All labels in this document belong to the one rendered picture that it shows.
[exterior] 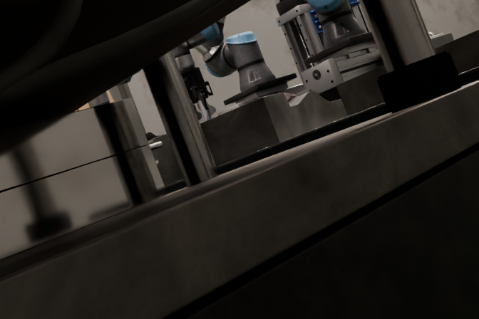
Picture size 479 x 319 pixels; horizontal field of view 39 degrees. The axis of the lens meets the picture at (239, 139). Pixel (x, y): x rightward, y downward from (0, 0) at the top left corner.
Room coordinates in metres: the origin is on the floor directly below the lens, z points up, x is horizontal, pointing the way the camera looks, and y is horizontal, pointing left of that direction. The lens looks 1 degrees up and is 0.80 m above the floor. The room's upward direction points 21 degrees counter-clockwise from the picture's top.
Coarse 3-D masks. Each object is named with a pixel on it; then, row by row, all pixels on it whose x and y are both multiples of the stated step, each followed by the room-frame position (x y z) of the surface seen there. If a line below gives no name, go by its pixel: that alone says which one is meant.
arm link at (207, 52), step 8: (200, 48) 2.75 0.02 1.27; (208, 48) 2.75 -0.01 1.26; (216, 48) 2.75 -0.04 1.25; (208, 56) 2.76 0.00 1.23; (216, 56) 2.76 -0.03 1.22; (208, 64) 2.80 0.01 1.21; (216, 64) 2.78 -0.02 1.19; (224, 64) 2.76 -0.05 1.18; (216, 72) 2.82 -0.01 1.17; (224, 72) 2.80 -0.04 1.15; (232, 72) 2.81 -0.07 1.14
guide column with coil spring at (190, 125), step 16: (160, 64) 1.05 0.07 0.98; (176, 64) 1.07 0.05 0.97; (160, 80) 1.05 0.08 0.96; (176, 80) 1.06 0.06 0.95; (160, 96) 1.06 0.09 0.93; (176, 96) 1.05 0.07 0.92; (160, 112) 1.07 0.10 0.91; (176, 112) 1.05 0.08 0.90; (192, 112) 1.07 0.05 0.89; (176, 128) 1.05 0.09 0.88; (192, 128) 1.06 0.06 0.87; (176, 144) 1.06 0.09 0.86; (192, 144) 1.05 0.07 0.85; (192, 160) 1.05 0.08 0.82; (208, 160) 1.06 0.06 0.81; (192, 176) 1.06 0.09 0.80; (208, 176) 1.06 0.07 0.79
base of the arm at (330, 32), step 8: (336, 16) 2.28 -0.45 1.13; (344, 16) 2.28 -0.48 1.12; (352, 16) 2.30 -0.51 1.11; (328, 24) 2.30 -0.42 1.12; (336, 24) 2.28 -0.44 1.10; (344, 24) 2.28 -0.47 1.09; (352, 24) 2.28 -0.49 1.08; (360, 24) 2.31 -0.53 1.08; (328, 32) 2.30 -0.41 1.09; (336, 32) 2.28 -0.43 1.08; (344, 32) 2.28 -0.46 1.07; (352, 32) 2.27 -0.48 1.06; (360, 32) 2.28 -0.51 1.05; (328, 40) 2.30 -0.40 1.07; (336, 40) 2.28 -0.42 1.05
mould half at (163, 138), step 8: (160, 136) 1.85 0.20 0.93; (168, 144) 1.86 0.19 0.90; (160, 152) 1.83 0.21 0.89; (168, 152) 1.85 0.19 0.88; (160, 160) 1.83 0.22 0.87; (168, 160) 1.84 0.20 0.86; (176, 160) 1.86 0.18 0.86; (160, 168) 1.82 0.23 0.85; (168, 168) 1.84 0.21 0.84; (176, 168) 1.86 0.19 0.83; (168, 176) 1.83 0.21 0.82; (176, 176) 1.85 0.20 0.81; (168, 184) 1.82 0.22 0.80
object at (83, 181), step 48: (0, 144) 0.96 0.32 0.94; (48, 144) 1.01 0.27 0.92; (96, 144) 1.07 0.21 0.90; (144, 144) 1.13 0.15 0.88; (0, 192) 0.95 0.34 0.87; (48, 192) 0.99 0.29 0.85; (96, 192) 1.05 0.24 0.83; (144, 192) 1.10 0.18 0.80; (0, 240) 0.93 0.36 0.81; (48, 240) 0.98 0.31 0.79
